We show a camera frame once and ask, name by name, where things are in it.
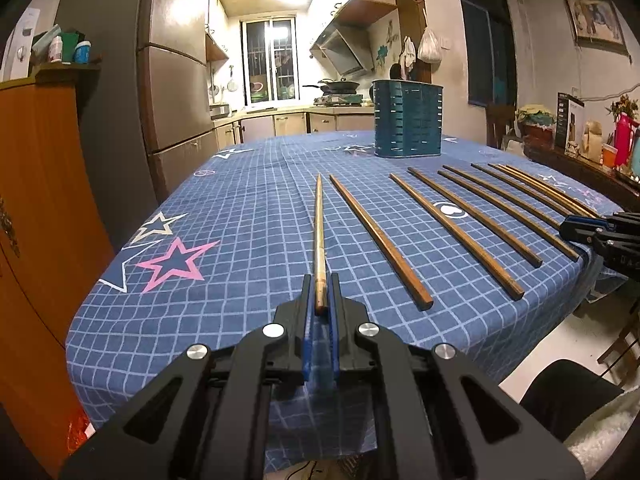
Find black white box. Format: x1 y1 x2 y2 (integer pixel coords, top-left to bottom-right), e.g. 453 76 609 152
554 92 586 152

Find white hanging plastic bag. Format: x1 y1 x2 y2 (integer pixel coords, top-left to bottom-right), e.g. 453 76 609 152
416 27 442 65

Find brown wooden chopstick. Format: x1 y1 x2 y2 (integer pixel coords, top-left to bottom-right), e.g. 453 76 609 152
314 174 328 316
330 174 434 311
390 174 525 300
442 165 560 230
489 164 601 219
471 164 570 217
408 167 542 268
438 170 579 261

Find gas stove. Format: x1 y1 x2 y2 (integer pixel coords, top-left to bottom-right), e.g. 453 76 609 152
314 93 363 107

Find beige kitchen counter cabinets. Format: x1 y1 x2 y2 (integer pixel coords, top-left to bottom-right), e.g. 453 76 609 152
213 106 374 150

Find steel range hood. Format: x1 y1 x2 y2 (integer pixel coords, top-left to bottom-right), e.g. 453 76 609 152
310 24 374 78

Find dark wooden sideboard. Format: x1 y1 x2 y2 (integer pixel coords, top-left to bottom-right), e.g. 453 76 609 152
524 141 639 212

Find blue checkered star tablecloth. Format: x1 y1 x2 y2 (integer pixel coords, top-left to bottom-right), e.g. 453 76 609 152
66 131 615 430

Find teal plastic utensil holder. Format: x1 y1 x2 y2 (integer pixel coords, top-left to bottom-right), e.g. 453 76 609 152
372 79 442 158

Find white microwave oven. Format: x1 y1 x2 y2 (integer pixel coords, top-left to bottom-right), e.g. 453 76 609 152
1 8 40 82

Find blue white container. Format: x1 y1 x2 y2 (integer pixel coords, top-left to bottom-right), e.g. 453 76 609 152
73 40 91 64

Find white bottle red label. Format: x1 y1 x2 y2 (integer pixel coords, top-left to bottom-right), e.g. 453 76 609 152
48 36 64 63

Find red thermos bottle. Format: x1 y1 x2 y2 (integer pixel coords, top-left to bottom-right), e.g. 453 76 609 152
614 113 637 167

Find flower pot arrangement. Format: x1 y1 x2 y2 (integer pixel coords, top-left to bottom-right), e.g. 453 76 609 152
515 104 555 144

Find silver grey refrigerator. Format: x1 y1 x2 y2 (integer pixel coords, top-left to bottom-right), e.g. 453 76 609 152
56 0 216 248

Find framed wall picture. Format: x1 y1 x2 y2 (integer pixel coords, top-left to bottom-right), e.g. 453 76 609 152
564 0 628 55

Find kitchen window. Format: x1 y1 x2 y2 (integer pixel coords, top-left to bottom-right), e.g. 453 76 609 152
241 15 299 106

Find black wok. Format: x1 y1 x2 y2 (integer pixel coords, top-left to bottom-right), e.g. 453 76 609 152
304 79 359 96

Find wooden chair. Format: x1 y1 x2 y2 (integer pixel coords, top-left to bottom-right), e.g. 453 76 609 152
485 104 518 150

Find orange wooden cabinet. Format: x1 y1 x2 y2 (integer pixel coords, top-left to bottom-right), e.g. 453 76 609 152
1 63 114 476

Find green box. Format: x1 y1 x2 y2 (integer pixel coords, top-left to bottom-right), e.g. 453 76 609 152
60 30 85 62

